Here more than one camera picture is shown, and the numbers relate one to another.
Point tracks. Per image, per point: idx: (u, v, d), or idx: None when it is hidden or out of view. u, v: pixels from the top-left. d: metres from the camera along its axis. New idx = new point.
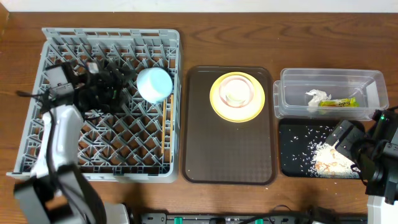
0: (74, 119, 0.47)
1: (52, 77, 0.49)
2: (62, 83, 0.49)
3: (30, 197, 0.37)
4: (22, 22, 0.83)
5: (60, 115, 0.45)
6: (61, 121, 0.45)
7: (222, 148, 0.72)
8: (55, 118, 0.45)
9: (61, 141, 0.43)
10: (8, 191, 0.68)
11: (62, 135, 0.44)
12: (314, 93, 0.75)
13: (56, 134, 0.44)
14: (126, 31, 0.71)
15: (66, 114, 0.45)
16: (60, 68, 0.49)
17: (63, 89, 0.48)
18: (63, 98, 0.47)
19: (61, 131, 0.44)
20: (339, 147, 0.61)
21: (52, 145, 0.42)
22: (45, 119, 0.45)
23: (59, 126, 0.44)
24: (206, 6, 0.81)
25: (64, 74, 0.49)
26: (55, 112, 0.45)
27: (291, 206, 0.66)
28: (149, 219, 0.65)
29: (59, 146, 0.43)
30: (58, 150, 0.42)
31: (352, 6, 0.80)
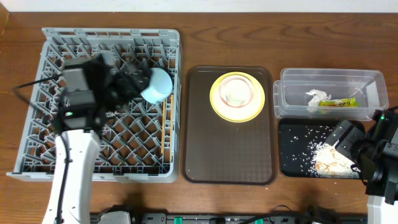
0: (91, 149, 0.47)
1: (71, 79, 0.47)
2: (81, 90, 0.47)
3: None
4: (22, 22, 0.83)
5: (75, 152, 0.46)
6: (76, 162, 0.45)
7: (222, 149, 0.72)
8: (69, 155, 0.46)
9: (75, 187, 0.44)
10: (8, 190, 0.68)
11: (76, 180, 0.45)
12: (314, 93, 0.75)
13: (70, 177, 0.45)
14: (126, 31, 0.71)
15: (84, 142, 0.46)
16: (79, 73, 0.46)
17: (81, 97, 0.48)
18: (80, 114, 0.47)
19: (75, 175, 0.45)
20: (339, 147, 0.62)
21: (66, 191, 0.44)
22: (60, 151, 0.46)
23: (74, 167, 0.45)
24: (206, 6, 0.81)
25: (84, 82, 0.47)
26: (71, 146, 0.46)
27: (291, 207, 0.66)
28: (149, 219, 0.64)
29: (71, 195, 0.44)
30: (68, 200, 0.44)
31: (352, 6, 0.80)
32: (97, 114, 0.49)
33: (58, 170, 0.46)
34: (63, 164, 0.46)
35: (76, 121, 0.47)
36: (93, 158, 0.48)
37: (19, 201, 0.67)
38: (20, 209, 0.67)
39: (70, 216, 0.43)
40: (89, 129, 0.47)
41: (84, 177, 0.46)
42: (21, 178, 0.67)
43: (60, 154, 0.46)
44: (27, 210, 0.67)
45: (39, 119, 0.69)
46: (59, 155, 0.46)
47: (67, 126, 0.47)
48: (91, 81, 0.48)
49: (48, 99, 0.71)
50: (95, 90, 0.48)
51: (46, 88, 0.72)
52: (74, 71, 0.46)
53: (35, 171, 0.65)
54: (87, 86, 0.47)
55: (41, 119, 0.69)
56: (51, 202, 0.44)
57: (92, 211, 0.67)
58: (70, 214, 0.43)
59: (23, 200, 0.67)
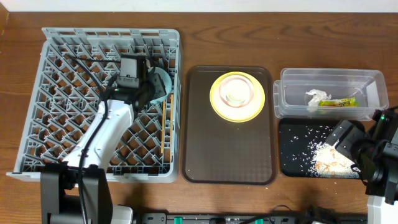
0: (125, 119, 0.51)
1: (125, 66, 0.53)
2: (130, 76, 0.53)
3: (51, 181, 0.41)
4: (22, 22, 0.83)
5: (114, 111, 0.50)
6: (113, 118, 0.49)
7: (222, 148, 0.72)
8: (109, 112, 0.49)
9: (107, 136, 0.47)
10: (8, 190, 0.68)
11: (108, 131, 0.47)
12: (314, 93, 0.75)
13: (104, 127, 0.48)
14: (126, 31, 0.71)
15: (122, 111, 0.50)
16: (135, 60, 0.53)
17: (130, 81, 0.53)
18: (126, 93, 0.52)
19: (109, 127, 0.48)
20: (339, 147, 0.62)
21: (97, 134, 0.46)
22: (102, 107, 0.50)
23: (110, 121, 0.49)
24: (206, 6, 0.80)
25: (135, 70, 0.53)
26: (112, 106, 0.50)
27: (291, 206, 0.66)
28: (149, 219, 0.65)
29: (101, 140, 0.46)
30: (97, 144, 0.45)
31: (352, 6, 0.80)
32: (138, 99, 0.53)
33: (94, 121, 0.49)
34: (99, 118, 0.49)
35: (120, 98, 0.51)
36: (125, 126, 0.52)
37: (19, 201, 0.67)
38: (20, 209, 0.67)
39: (94, 157, 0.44)
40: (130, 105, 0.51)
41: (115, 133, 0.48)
42: (21, 178, 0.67)
43: (100, 108, 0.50)
44: (26, 210, 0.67)
45: (39, 119, 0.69)
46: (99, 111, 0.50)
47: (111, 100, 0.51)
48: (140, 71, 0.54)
49: (47, 99, 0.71)
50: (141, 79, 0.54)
51: (46, 88, 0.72)
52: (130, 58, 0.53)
53: (35, 171, 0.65)
54: (137, 74, 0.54)
55: (41, 119, 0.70)
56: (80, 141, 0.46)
57: None
58: (94, 156, 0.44)
59: (23, 200, 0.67)
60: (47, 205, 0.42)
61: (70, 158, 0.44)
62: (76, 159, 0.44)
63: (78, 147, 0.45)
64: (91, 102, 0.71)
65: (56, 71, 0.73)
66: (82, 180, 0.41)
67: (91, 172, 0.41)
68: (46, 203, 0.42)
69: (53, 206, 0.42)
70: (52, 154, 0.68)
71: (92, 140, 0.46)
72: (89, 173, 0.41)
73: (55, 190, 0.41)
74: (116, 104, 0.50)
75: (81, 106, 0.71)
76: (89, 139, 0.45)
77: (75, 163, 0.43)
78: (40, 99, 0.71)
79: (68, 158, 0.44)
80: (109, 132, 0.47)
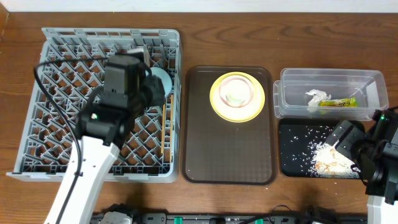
0: (104, 166, 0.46)
1: (111, 81, 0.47)
2: (117, 91, 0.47)
3: None
4: (22, 22, 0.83)
5: (88, 163, 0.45)
6: (87, 174, 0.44)
7: (222, 149, 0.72)
8: (81, 165, 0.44)
9: (79, 205, 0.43)
10: (7, 190, 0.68)
11: (81, 196, 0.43)
12: (314, 93, 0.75)
13: (76, 193, 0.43)
14: (126, 30, 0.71)
15: (99, 155, 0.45)
16: (122, 73, 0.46)
17: (116, 99, 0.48)
18: (107, 120, 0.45)
19: (82, 190, 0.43)
20: (339, 147, 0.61)
21: (69, 203, 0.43)
22: (74, 157, 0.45)
23: (83, 180, 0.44)
24: (206, 6, 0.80)
25: (122, 83, 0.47)
26: (85, 156, 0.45)
27: (291, 206, 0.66)
28: (149, 219, 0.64)
29: (73, 210, 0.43)
30: (69, 218, 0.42)
31: (352, 6, 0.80)
32: (124, 123, 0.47)
33: (64, 181, 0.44)
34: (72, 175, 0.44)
35: (99, 127, 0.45)
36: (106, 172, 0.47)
37: (18, 201, 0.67)
38: (20, 209, 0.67)
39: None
40: (112, 137, 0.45)
41: (91, 195, 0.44)
42: (21, 178, 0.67)
43: (73, 160, 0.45)
44: (26, 210, 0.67)
45: (39, 119, 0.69)
46: (71, 163, 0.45)
47: (89, 130, 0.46)
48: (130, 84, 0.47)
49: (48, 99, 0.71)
50: (129, 96, 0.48)
51: (46, 88, 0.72)
52: (117, 70, 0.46)
53: (35, 171, 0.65)
54: (124, 91, 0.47)
55: (41, 119, 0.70)
56: (51, 213, 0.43)
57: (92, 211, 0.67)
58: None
59: (23, 200, 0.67)
60: None
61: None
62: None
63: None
64: None
65: (56, 71, 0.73)
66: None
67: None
68: None
69: None
70: (52, 154, 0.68)
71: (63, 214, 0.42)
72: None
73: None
74: (92, 141, 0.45)
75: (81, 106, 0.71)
76: (59, 216, 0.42)
77: None
78: (40, 99, 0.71)
79: None
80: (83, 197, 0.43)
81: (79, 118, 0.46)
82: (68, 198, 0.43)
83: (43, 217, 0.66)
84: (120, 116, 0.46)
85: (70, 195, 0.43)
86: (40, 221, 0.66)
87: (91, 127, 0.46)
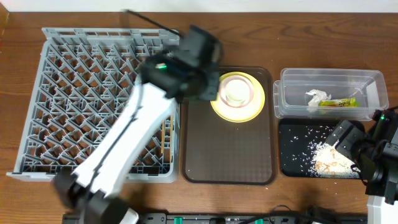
0: (160, 119, 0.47)
1: (189, 42, 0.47)
2: (189, 52, 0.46)
3: (63, 186, 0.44)
4: (22, 22, 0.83)
5: (143, 111, 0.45)
6: (140, 121, 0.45)
7: (222, 148, 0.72)
8: (138, 111, 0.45)
9: (127, 148, 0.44)
10: (8, 190, 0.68)
11: (132, 141, 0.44)
12: (314, 93, 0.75)
13: (125, 135, 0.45)
14: (126, 31, 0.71)
15: (156, 107, 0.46)
16: (201, 37, 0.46)
17: (185, 58, 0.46)
18: (174, 73, 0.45)
19: (132, 134, 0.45)
20: (339, 147, 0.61)
21: (119, 144, 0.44)
22: (133, 102, 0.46)
23: (135, 125, 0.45)
24: (206, 6, 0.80)
25: (198, 46, 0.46)
26: (143, 103, 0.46)
27: (291, 206, 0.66)
28: (149, 219, 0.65)
29: (122, 152, 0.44)
30: (115, 160, 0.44)
31: (352, 6, 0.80)
32: (188, 84, 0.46)
33: (120, 121, 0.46)
34: (129, 118, 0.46)
35: (161, 78, 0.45)
36: (157, 126, 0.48)
37: (19, 201, 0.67)
38: (20, 208, 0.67)
39: (108, 173, 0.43)
40: (173, 93, 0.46)
41: (139, 142, 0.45)
42: (21, 178, 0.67)
43: (129, 105, 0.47)
44: (27, 210, 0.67)
45: (38, 119, 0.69)
46: (129, 106, 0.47)
47: (152, 79, 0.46)
48: (205, 51, 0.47)
49: (48, 99, 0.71)
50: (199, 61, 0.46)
51: (46, 88, 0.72)
52: (199, 34, 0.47)
53: (35, 171, 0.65)
54: (196, 55, 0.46)
55: (41, 119, 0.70)
56: (101, 147, 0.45)
57: None
58: (109, 171, 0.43)
59: (23, 200, 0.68)
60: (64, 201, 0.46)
61: (86, 168, 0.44)
62: (89, 173, 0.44)
63: (95, 154, 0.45)
64: (91, 103, 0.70)
65: (55, 71, 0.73)
66: (88, 205, 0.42)
67: (96, 200, 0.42)
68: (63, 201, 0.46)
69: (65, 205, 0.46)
70: (52, 154, 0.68)
71: (110, 151, 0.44)
72: (96, 199, 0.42)
73: (65, 198, 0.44)
74: (155, 91, 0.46)
75: (81, 106, 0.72)
76: (109, 150, 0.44)
77: (87, 178, 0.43)
78: (40, 99, 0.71)
79: (81, 167, 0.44)
80: (132, 140, 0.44)
81: (146, 65, 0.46)
82: (120, 137, 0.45)
83: (43, 217, 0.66)
84: (185, 76, 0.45)
85: (123, 134, 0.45)
86: (40, 220, 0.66)
87: (155, 76, 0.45)
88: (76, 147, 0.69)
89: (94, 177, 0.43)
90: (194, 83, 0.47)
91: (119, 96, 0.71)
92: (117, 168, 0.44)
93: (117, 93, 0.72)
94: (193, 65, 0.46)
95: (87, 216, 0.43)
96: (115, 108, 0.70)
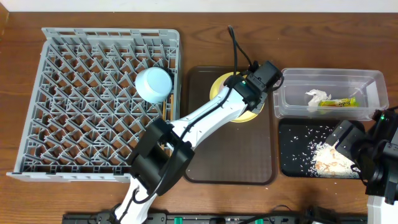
0: (232, 115, 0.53)
1: (262, 72, 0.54)
2: (260, 81, 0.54)
3: (154, 132, 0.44)
4: (22, 22, 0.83)
5: (229, 104, 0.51)
6: (225, 109, 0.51)
7: (222, 148, 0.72)
8: (225, 101, 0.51)
9: (210, 125, 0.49)
10: (7, 190, 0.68)
11: (214, 122, 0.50)
12: (314, 93, 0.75)
13: (214, 114, 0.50)
14: (127, 31, 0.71)
15: (240, 104, 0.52)
16: (273, 71, 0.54)
17: (257, 83, 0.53)
18: (249, 91, 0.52)
19: (217, 117, 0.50)
20: (339, 147, 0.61)
21: (207, 119, 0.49)
22: (222, 95, 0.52)
23: (221, 111, 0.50)
24: (207, 5, 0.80)
25: (268, 77, 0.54)
26: (229, 98, 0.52)
27: (291, 206, 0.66)
28: (149, 219, 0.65)
29: (207, 126, 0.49)
30: (201, 129, 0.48)
31: (352, 6, 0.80)
32: (255, 101, 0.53)
33: (209, 104, 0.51)
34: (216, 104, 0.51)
35: (240, 92, 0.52)
36: (226, 120, 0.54)
37: (18, 201, 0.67)
38: (19, 209, 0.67)
39: (194, 135, 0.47)
40: (247, 102, 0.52)
41: (217, 125, 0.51)
42: (20, 179, 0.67)
43: (219, 96, 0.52)
44: (27, 210, 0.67)
45: (38, 119, 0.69)
46: (218, 98, 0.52)
47: (235, 87, 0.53)
48: (270, 83, 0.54)
49: (48, 99, 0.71)
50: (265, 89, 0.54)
51: (46, 88, 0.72)
52: (270, 68, 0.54)
53: (35, 171, 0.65)
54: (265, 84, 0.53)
55: (41, 119, 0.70)
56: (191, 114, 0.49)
57: (92, 211, 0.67)
58: (194, 135, 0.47)
59: (23, 200, 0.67)
60: (140, 147, 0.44)
61: (177, 124, 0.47)
62: (180, 129, 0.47)
63: (186, 119, 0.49)
64: (91, 103, 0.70)
65: (56, 71, 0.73)
66: (176, 154, 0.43)
67: (186, 152, 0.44)
68: (141, 146, 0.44)
69: (140, 150, 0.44)
70: (52, 154, 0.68)
71: (199, 121, 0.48)
72: (184, 152, 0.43)
73: (149, 144, 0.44)
74: (237, 94, 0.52)
75: (81, 106, 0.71)
76: (199, 120, 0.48)
77: (178, 132, 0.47)
78: (40, 99, 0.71)
79: (176, 123, 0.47)
80: (214, 122, 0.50)
81: (232, 78, 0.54)
82: (209, 114, 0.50)
83: (43, 217, 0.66)
84: (256, 94, 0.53)
85: (212, 112, 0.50)
86: (40, 220, 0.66)
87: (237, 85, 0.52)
88: (76, 147, 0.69)
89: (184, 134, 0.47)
90: (255, 103, 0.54)
91: (119, 96, 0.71)
92: (202, 134, 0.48)
93: (117, 93, 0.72)
94: (260, 89, 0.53)
95: (169, 165, 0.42)
96: (115, 108, 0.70)
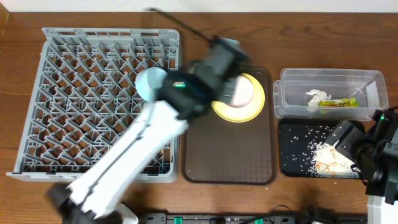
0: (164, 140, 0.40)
1: (214, 58, 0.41)
2: (213, 71, 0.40)
3: (56, 200, 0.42)
4: (22, 22, 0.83)
5: (152, 133, 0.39)
6: (146, 144, 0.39)
7: (222, 148, 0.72)
8: (143, 130, 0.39)
9: (126, 171, 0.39)
10: (8, 191, 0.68)
11: (132, 163, 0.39)
12: (314, 93, 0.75)
13: (129, 156, 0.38)
14: (126, 31, 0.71)
15: (173, 126, 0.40)
16: (228, 56, 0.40)
17: (208, 77, 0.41)
18: (193, 93, 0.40)
19: (135, 156, 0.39)
20: (339, 147, 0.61)
21: (118, 165, 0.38)
22: (142, 117, 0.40)
23: (140, 147, 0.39)
24: (207, 6, 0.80)
25: (224, 65, 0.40)
26: (152, 121, 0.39)
27: (291, 206, 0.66)
28: (149, 219, 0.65)
29: (120, 174, 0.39)
30: (113, 180, 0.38)
31: (352, 6, 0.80)
32: (206, 103, 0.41)
33: (124, 139, 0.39)
34: (134, 136, 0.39)
35: (179, 97, 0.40)
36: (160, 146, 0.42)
37: (18, 201, 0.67)
38: (19, 208, 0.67)
39: (102, 195, 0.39)
40: (185, 117, 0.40)
41: (142, 163, 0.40)
42: (21, 178, 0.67)
43: (137, 121, 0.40)
44: (27, 210, 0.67)
45: (39, 119, 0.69)
46: (136, 123, 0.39)
47: (167, 98, 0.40)
48: (229, 70, 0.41)
49: (48, 99, 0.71)
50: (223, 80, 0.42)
51: (46, 88, 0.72)
52: (224, 51, 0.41)
53: (35, 171, 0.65)
54: (221, 73, 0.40)
55: (41, 119, 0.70)
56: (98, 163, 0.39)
57: None
58: (101, 196, 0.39)
59: (23, 200, 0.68)
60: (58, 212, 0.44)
61: (80, 182, 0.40)
62: (82, 189, 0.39)
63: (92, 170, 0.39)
64: (91, 102, 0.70)
65: (56, 71, 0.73)
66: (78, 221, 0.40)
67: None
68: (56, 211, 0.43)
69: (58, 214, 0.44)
70: (52, 154, 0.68)
71: (107, 172, 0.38)
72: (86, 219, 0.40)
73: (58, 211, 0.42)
74: (168, 113, 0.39)
75: (81, 106, 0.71)
76: (107, 170, 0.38)
77: (80, 196, 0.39)
78: (40, 99, 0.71)
79: (76, 184, 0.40)
80: (136, 162, 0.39)
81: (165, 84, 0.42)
82: (122, 158, 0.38)
83: (43, 217, 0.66)
84: (206, 96, 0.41)
85: (125, 154, 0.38)
86: (41, 220, 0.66)
87: (173, 93, 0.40)
88: (76, 147, 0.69)
89: (86, 199, 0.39)
90: (208, 105, 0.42)
91: (119, 96, 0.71)
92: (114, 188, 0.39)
93: (117, 93, 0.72)
94: (215, 84, 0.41)
95: None
96: (115, 108, 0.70)
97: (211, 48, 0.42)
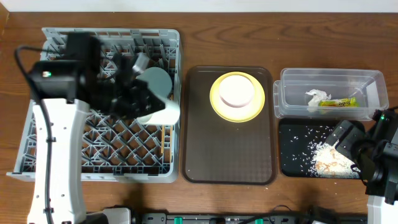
0: (76, 124, 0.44)
1: (71, 45, 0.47)
2: (76, 55, 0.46)
3: None
4: (22, 22, 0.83)
5: (60, 125, 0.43)
6: (60, 137, 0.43)
7: (222, 148, 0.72)
8: (51, 128, 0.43)
9: (63, 165, 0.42)
10: (7, 191, 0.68)
11: (62, 157, 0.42)
12: (313, 93, 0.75)
13: (53, 158, 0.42)
14: (126, 31, 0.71)
15: (69, 109, 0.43)
16: (86, 36, 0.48)
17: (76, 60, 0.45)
18: (61, 75, 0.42)
19: (62, 150, 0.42)
20: (339, 147, 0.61)
21: (53, 166, 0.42)
22: (42, 125, 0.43)
23: (57, 142, 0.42)
24: (207, 6, 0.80)
25: (84, 45, 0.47)
26: (52, 119, 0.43)
27: (291, 207, 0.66)
28: (149, 219, 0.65)
29: (60, 172, 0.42)
30: (61, 185, 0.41)
31: (352, 5, 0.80)
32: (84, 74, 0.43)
33: (41, 150, 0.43)
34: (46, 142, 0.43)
35: (57, 81, 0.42)
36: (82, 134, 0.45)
37: (18, 201, 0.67)
38: (19, 208, 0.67)
39: (59, 201, 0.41)
40: (74, 99, 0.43)
41: (71, 151, 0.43)
42: (20, 178, 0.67)
43: (41, 129, 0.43)
44: (27, 210, 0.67)
45: None
46: (41, 131, 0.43)
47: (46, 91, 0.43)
48: (91, 48, 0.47)
49: None
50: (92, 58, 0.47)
51: None
52: (82, 35, 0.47)
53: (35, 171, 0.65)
54: (84, 50, 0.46)
55: None
56: (38, 182, 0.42)
57: (92, 210, 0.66)
58: (60, 201, 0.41)
59: (23, 200, 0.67)
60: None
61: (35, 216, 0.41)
62: (42, 218, 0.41)
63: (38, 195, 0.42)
64: None
65: None
66: None
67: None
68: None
69: None
70: None
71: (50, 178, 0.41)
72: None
73: None
74: (56, 104, 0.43)
75: None
76: (46, 177, 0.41)
77: (43, 218, 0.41)
78: None
79: (33, 213, 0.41)
80: (64, 154, 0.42)
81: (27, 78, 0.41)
82: (50, 160, 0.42)
83: None
84: (74, 74, 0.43)
85: (50, 155, 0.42)
86: None
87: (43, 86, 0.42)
88: None
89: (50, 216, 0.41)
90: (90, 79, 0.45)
91: None
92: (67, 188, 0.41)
93: None
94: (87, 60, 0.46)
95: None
96: None
97: (67, 39, 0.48)
